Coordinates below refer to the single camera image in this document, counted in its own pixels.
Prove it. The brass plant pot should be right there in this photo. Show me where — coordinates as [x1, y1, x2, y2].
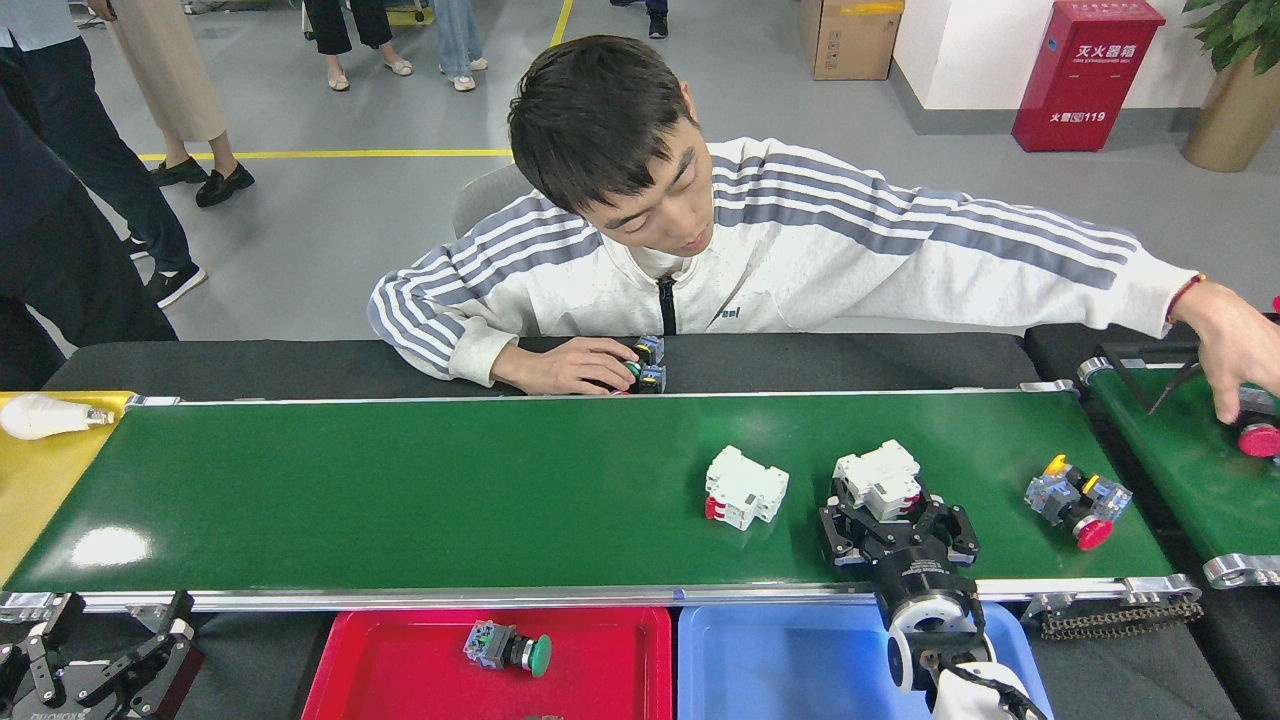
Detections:
[1182, 50, 1280, 173]

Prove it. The white circuit breaker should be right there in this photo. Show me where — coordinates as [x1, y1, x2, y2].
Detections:
[705, 445, 790, 531]
[833, 440, 923, 523]

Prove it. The short green conveyor belt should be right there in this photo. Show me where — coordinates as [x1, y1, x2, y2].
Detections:
[1078, 355, 1280, 591]

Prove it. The person's left hand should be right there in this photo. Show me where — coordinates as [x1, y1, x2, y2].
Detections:
[1175, 283, 1280, 426]

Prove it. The person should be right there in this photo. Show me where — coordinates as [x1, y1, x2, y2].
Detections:
[610, 0, 669, 39]
[0, 0, 208, 309]
[303, 0, 413, 93]
[432, 0, 489, 93]
[88, 0, 256, 209]
[0, 90, 179, 391]
[367, 35, 1280, 426]

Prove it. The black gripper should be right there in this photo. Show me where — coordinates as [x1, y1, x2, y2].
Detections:
[0, 593, 204, 720]
[820, 495, 981, 606]

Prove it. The red string bracelet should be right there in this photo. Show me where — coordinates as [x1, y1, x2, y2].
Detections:
[1165, 272, 1208, 323]

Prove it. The green potted plant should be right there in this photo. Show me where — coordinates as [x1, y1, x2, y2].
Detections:
[1182, 0, 1280, 76]

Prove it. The red fire extinguisher box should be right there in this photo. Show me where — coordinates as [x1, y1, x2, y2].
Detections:
[1011, 0, 1167, 154]

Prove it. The white light bulb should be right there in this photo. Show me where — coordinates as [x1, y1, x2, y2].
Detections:
[0, 393, 116, 441]

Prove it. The red plastic tray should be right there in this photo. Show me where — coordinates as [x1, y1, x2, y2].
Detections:
[300, 606, 674, 720]

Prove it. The conveyor drive chain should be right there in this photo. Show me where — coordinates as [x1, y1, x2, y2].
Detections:
[1040, 600, 1204, 641]

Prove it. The red push button switch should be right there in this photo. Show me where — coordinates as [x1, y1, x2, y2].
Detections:
[1238, 388, 1280, 459]
[1065, 475, 1134, 551]

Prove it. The yellow plastic tray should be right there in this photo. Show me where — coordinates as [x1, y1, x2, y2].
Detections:
[0, 390, 136, 589]

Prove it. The black cable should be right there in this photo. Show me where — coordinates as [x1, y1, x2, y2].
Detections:
[1150, 355, 1216, 416]

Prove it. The cardboard box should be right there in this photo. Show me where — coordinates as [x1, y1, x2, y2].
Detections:
[798, 0, 906, 82]

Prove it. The long green conveyor belt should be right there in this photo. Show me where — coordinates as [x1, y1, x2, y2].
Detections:
[0, 380, 1204, 613]

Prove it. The blue plastic tray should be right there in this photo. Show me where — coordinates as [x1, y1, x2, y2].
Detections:
[677, 603, 1056, 720]

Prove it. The person's right hand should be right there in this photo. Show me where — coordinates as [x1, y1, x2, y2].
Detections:
[520, 337, 641, 396]

